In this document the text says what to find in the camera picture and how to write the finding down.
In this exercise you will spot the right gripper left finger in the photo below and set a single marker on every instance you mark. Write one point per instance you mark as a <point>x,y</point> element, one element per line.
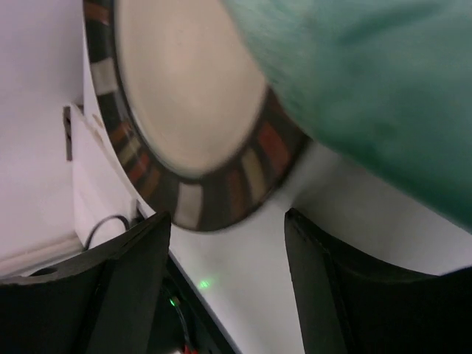
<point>44,312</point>

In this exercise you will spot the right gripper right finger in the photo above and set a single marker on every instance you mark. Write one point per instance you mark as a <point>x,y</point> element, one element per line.
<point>350,302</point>

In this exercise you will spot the green patterned cloth placemat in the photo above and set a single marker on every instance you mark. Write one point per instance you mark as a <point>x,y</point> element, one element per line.
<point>386,83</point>

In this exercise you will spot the dark rimmed dinner plate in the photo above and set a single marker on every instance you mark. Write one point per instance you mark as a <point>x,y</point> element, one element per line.
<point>195,126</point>

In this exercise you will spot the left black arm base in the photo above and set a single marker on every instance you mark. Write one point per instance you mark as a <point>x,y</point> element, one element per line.
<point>191,324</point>

